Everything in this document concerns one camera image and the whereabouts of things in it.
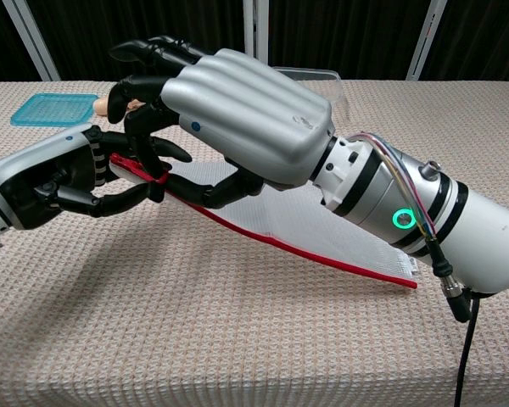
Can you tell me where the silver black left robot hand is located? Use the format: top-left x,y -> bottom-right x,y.
0,122 -> 194,232

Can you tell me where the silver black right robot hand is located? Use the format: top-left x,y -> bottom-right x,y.
108,36 -> 336,209

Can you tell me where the clear mesh zipper pouch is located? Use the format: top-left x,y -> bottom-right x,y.
109,152 -> 419,292

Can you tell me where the blue plastic lid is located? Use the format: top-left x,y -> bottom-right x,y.
10,92 -> 100,128

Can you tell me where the clear plastic container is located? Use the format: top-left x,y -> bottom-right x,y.
273,66 -> 351,120

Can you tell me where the black curtain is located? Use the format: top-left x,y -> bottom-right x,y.
267,0 -> 433,81
25,0 -> 248,82
0,0 -> 42,84
419,0 -> 509,84

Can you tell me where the beige waffle tablecloth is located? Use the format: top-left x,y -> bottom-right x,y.
0,80 -> 509,407

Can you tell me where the white upright frame post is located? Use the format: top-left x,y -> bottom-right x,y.
243,0 -> 271,69

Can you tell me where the white slanted frame post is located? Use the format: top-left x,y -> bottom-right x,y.
2,0 -> 62,82
405,0 -> 449,81

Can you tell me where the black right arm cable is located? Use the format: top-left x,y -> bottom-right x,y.
423,236 -> 484,407

